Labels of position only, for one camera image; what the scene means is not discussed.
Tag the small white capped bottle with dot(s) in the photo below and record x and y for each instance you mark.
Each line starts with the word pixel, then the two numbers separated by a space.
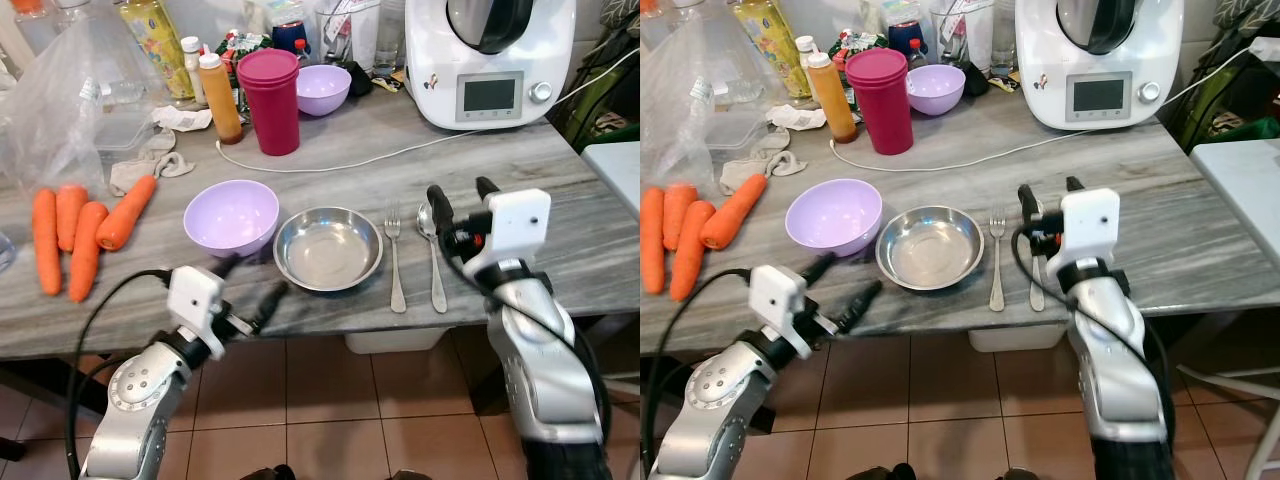
pixel 805 60
pixel 192 70

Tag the green bag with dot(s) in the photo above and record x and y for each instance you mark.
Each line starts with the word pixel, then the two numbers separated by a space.
pixel 1215 100
pixel 600 100

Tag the orange carrot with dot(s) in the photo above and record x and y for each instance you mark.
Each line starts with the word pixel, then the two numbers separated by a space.
pixel 732 213
pixel 690 255
pixel 85 255
pixel 678 212
pixel 653 240
pixel 70 215
pixel 125 215
pixel 46 240

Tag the silver fork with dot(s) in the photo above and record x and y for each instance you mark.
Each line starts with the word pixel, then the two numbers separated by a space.
pixel 396 270
pixel 997 270

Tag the white box under table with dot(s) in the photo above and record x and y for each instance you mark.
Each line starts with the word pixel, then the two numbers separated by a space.
pixel 395 340
pixel 1018 338

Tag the magenta lidded tumbler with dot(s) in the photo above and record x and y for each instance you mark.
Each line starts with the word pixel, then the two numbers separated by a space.
pixel 880 110
pixel 270 110

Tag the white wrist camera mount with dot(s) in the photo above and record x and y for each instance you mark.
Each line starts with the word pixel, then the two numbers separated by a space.
pixel 515 225
pixel 193 295
pixel 775 295
pixel 1090 225

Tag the green red food packet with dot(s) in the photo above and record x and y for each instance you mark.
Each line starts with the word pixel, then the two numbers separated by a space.
pixel 850 45
pixel 240 50

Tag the clear drinking glass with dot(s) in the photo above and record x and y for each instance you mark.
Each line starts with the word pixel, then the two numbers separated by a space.
pixel 390 40
pixel 1003 40

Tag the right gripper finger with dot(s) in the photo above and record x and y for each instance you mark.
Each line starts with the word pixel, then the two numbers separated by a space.
pixel 486 188
pixel 1074 184
pixel 1029 205
pixel 441 210

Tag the clear plastic jug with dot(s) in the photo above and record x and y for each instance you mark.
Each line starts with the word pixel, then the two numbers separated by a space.
pixel 958 30
pixel 345 30

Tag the white kitchen cooking machine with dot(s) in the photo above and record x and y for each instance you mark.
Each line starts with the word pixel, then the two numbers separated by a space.
pixel 440 50
pixel 1050 50

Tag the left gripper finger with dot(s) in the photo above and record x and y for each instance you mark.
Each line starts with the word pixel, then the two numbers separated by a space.
pixel 270 305
pixel 820 266
pixel 228 266
pixel 860 305

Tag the yellow labelled bottle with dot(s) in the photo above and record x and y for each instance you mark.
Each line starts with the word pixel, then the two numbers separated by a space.
pixel 160 50
pixel 775 45

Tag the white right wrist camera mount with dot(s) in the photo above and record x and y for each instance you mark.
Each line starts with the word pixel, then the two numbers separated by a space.
pixel 1090 225
pixel 515 225

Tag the navy capped jar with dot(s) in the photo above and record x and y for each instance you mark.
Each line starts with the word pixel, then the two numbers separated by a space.
pixel 905 38
pixel 288 38

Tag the beige crumpled cloth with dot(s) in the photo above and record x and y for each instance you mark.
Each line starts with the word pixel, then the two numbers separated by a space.
pixel 135 175
pixel 745 175

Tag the stainless steel bowl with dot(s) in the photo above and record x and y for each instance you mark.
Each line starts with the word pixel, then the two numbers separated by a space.
pixel 328 250
pixel 930 250

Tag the white crumpled paper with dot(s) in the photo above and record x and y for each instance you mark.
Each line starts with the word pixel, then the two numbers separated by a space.
pixel 185 118
pixel 795 117

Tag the small lilac plastic bowl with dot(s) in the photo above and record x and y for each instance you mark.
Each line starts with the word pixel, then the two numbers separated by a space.
pixel 325 92
pixel 936 92

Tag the orange sauce squeeze bottle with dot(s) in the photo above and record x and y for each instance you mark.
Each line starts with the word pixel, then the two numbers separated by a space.
pixel 835 110
pixel 222 110

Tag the clear plastic bag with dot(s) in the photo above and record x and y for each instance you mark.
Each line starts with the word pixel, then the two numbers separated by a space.
pixel 60 110
pixel 680 110

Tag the large lilac plastic bowl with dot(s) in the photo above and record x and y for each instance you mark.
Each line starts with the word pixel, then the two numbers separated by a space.
pixel 832 215
pixel 230 215

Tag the small black object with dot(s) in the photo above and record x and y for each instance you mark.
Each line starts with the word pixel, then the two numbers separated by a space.
pixel 970 80
pixel 357 80

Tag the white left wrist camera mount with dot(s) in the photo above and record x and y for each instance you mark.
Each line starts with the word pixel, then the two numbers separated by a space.
pixel 193 295
pixel 775 295

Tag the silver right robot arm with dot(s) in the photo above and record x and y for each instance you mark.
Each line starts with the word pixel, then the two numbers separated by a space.
pixel 540 370
pixel 1115 370

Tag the silver spoon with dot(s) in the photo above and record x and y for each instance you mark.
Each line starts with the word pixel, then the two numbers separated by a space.
pixel 436 280
pixel 1037 290

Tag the clear plastic container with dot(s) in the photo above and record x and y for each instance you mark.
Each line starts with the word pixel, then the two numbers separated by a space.
pixel 125 135
pixel 742 135

